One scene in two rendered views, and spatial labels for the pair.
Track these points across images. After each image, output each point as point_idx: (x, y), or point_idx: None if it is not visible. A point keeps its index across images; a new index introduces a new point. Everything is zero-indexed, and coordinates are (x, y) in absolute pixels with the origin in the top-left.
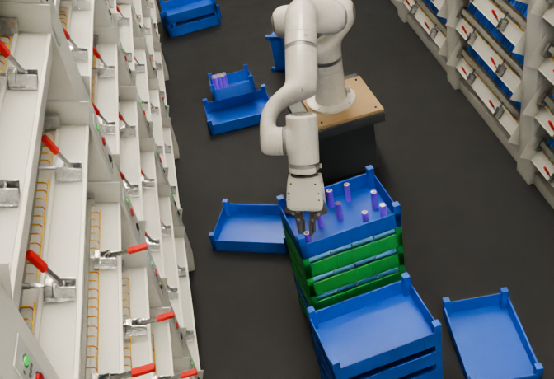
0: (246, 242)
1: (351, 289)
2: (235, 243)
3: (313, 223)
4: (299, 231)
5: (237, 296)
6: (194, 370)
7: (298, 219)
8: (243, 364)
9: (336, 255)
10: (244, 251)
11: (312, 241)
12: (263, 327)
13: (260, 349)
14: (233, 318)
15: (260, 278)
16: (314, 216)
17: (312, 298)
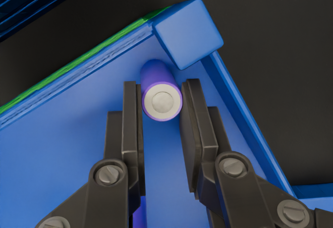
0: (311, 197)
1: (68, 65)
2: (328, 194)
3: (108, 154)
4: (209, 106)
5: (304, 99)
6: None
7: (237, 168)
8: None
9: (51, 79)
10: (306, 184)
11: (118, 47)
12: (252, 42)
13: None
14: (304, 55)
15: (272, 139)
16: (84, 208)
17: (153, 11)
